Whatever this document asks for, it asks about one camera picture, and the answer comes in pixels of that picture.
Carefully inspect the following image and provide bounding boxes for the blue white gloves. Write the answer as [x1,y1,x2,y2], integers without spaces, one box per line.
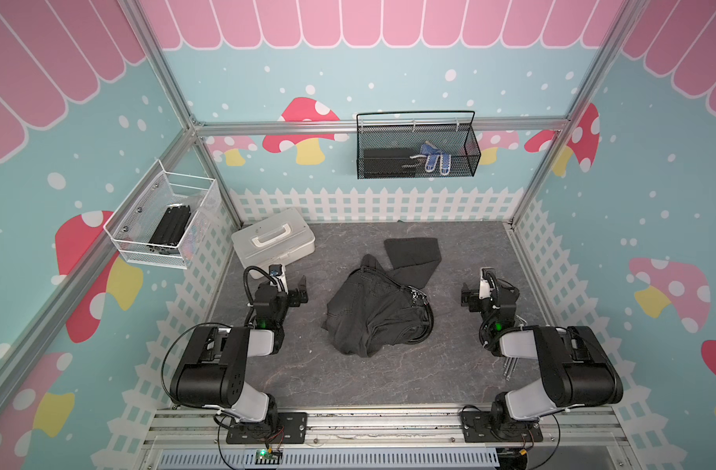
[410,141,452,176]

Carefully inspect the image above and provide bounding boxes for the green lit circuit board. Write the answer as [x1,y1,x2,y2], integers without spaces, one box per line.
[255,450,283,466]

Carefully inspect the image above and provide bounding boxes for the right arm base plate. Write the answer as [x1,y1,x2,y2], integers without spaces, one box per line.
[459,409,543,447]

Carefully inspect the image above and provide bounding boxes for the white plastic toolbox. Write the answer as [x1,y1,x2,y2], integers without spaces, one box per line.
[232,208,316,269]

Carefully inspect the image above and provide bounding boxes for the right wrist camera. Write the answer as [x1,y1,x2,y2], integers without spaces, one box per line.
[478,268,497,300]

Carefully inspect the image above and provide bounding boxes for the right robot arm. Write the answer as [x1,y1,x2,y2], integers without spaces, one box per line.
[461,268,624,443]

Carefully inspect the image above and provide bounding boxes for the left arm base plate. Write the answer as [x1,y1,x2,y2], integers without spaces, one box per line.
[226,412,308,445]

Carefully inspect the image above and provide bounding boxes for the black trousers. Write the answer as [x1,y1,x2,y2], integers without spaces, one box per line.
[323,237,442,358]

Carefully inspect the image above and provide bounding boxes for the white wire wall basket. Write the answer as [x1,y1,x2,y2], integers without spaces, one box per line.
[103,161,222,269]

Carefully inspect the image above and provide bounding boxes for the black wire wall basket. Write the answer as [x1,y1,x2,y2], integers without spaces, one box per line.
[355,110,481,179]

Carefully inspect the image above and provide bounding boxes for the black box in basket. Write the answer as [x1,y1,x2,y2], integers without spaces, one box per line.
[359,148,418,178]

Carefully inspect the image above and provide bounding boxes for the black leather belt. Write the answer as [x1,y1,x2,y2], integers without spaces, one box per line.
[405,286,435,345]

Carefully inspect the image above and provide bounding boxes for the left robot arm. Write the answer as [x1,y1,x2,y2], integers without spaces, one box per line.
[162,264,309,440]

